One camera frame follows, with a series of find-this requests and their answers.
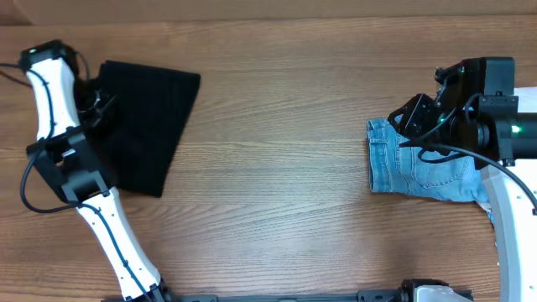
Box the black skirt with pearl buttons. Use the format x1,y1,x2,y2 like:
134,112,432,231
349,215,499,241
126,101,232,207
87,60,201,198

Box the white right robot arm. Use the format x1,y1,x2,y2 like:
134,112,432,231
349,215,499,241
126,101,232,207
388,57,536,301

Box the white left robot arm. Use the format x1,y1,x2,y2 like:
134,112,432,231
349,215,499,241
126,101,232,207
18,40,177,301

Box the blue denim shorts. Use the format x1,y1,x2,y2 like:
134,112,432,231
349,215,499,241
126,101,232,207
367,118,489,205

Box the white cloth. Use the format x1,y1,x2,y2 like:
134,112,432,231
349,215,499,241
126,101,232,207
514,86,537,113

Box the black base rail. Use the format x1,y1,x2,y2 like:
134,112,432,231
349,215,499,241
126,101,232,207
136,289,400,302

